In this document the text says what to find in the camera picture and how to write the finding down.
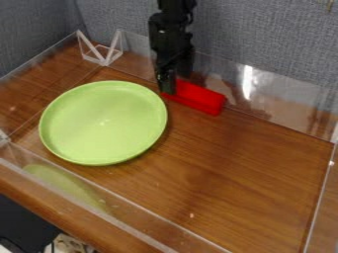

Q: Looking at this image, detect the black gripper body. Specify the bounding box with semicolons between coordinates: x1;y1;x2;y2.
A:
146;12;194;75

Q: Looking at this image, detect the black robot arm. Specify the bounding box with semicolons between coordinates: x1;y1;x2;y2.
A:
148;0;196;95

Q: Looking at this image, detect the clear acrylic corner bracket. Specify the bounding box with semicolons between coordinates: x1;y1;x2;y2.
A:
74;31;122;66

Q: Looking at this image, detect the green round plate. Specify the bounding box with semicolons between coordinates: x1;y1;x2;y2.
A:
38;81;168;166

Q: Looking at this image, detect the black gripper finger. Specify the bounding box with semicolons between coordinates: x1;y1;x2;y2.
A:
157;69;174;95
176;52;193;78

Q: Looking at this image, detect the white power strip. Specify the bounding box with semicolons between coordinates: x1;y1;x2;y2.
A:
42;233;96;253

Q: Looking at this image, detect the clear acrylic enclosure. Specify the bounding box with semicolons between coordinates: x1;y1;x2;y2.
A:
0;32;338;253

